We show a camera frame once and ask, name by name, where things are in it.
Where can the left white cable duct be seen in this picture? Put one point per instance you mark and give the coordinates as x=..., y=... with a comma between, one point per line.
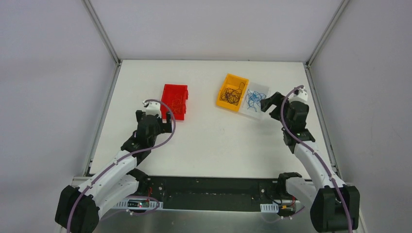
x=137, y=204

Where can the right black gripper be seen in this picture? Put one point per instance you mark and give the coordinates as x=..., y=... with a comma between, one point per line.
x=283, y=105

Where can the yellow plastic bin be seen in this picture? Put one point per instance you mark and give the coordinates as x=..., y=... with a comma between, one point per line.
x=231, y=92

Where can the right white cable duct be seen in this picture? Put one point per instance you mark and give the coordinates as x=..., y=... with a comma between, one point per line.
x=269, y=208

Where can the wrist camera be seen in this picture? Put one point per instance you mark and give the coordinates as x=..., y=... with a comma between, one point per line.
x=152, y=108
x=300, y=95

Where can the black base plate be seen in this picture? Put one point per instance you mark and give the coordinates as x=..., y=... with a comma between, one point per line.
x=214, y=194

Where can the red plastic bin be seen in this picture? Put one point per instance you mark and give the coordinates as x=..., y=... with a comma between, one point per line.
x=175, y=97

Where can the aluminium frame post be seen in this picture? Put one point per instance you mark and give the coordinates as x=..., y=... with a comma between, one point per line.
x=334, y=20
x=101, y=31

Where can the white cable duct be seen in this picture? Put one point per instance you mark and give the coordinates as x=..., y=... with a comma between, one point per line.
x=137, y=204
x=269, y=208

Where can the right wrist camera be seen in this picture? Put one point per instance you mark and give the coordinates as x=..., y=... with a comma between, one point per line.
x=300, y=95

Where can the left aluminium frame post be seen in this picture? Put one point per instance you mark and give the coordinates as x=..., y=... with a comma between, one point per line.
x=101, y=31

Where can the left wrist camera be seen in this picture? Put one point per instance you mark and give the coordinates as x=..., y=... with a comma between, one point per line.
x=152, y=108

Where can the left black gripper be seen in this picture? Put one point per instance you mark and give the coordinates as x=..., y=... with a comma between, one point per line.
x=156, y=123

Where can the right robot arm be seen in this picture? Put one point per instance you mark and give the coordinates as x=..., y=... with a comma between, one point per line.
x=333, y=205

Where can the right aluminium frame post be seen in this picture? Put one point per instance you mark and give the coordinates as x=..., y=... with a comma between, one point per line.
x=334, y=20

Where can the white translucent plastic bin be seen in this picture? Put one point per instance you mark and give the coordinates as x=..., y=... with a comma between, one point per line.
x=250, y=103

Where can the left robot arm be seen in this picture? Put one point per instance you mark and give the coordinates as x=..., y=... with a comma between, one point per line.
x=81, y=208

